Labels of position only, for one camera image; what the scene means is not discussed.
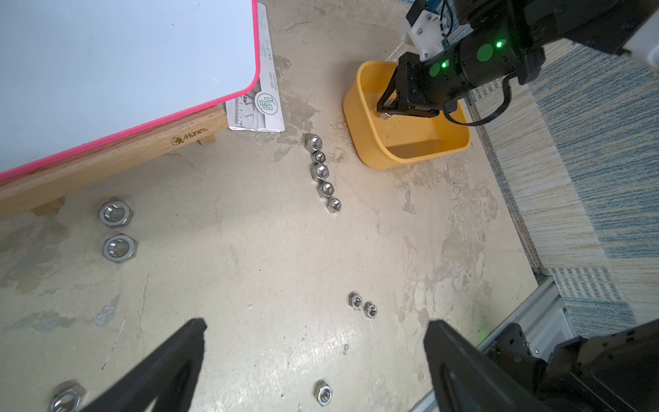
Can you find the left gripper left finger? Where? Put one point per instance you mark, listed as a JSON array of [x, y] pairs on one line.
[[165, 380]]

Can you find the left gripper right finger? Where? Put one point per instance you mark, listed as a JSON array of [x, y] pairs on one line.
[[465, 380]]

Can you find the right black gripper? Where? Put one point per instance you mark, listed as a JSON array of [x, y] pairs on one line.
[[423, 89]]

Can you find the yellow plastic storage box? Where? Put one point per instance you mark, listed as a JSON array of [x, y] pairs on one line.
[[400, 140]]

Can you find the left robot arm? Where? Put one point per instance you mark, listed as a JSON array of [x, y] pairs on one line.
[[617, 372]]

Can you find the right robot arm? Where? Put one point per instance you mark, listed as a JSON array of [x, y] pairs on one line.
[[465, 46]]

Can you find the steel nut left floor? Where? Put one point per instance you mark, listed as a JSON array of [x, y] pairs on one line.
[[68, 397]]

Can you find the steel nut pair right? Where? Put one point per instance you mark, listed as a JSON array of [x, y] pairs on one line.
[[371, 310]]

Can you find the steel nut pair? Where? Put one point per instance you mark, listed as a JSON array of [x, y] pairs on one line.
[[371, 310], [355, 301]]

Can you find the steel cap nut row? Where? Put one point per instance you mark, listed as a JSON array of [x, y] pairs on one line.
[[320, 172], [313, 143], [334, 205], [318, 157], [326, 189]]

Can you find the steel nut pair left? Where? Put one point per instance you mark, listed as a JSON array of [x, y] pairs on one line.
[[355, 301]]

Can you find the steel nut front centre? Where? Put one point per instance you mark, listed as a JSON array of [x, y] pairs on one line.
[[323, 393]]

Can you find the steel nut near easel lower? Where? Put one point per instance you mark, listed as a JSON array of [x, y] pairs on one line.
[[119, 248]]

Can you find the steel nut easel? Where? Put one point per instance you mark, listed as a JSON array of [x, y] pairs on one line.
[[119, 248], [115, 214]]

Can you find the white ruler package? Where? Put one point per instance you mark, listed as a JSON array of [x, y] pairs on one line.
[[260, 110]]

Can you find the steel nut near easel upper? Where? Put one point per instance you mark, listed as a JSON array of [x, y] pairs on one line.
[[115, 214]]

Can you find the wooden whiteboard easel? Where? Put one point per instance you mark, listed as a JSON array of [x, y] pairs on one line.
[[44, 189]]

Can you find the pink framed whiteboard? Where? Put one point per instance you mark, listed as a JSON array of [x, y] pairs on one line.
[[76, 75]]

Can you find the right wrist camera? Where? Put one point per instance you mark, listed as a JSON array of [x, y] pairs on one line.
[[425, 27]]

